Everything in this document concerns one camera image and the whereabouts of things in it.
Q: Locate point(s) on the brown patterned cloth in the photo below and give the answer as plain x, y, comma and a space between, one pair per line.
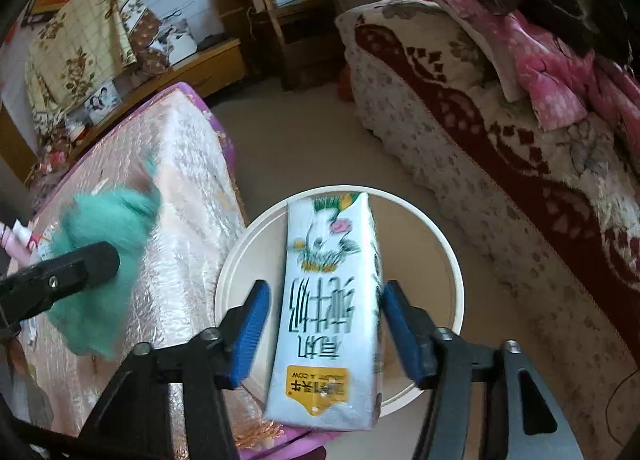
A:
145, 40

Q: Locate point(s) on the green fluffy cloth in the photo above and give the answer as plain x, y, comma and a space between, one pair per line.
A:
107, 220

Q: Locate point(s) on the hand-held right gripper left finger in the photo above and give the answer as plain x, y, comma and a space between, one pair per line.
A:
248, 335

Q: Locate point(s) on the cream floral cloth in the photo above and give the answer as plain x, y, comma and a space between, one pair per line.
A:
80, 45

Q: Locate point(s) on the white plastic bucket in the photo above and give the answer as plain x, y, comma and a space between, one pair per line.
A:
430, 250

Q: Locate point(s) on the low wooden cabinet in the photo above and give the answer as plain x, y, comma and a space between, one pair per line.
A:
210, 67

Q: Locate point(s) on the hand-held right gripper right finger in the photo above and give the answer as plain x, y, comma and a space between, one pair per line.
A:
402, 335

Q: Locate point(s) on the white milk carton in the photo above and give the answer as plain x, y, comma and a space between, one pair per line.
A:
325, 320

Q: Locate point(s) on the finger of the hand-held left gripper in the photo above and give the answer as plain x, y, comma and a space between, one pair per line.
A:
65, 275

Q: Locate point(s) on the small white bottle pink label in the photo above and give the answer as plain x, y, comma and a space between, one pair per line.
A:
26, 235

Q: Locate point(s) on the sofa with floral red blanket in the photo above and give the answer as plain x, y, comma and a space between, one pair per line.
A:
450, 140

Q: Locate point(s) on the white printed container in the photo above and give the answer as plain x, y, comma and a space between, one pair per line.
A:
175, 42

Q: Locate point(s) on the framed photo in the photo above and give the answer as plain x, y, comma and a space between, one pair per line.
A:
102, 100

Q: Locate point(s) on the artificial flower bouquet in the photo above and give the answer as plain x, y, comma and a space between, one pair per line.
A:
50, 155

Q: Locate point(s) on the pink quilted table cover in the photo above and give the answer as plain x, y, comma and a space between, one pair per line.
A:
190, 190

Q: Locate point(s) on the pink padded jacket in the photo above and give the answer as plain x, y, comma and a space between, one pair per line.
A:
555, 75

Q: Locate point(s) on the dark wooden chair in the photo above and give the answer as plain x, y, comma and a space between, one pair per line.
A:
295, 30

